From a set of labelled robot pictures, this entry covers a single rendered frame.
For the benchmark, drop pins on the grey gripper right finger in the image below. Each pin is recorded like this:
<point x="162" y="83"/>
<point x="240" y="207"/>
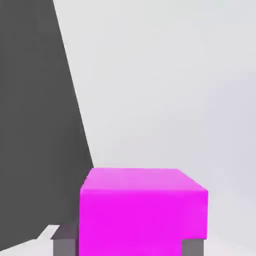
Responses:
<point x="193" y="248"/>

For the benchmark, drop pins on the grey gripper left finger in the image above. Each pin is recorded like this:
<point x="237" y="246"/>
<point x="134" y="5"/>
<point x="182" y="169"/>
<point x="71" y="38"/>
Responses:
<point x="62" y="243"/>

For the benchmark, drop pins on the small magenta cube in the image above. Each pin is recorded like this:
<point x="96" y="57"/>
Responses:
<point x="140" y="216"/>

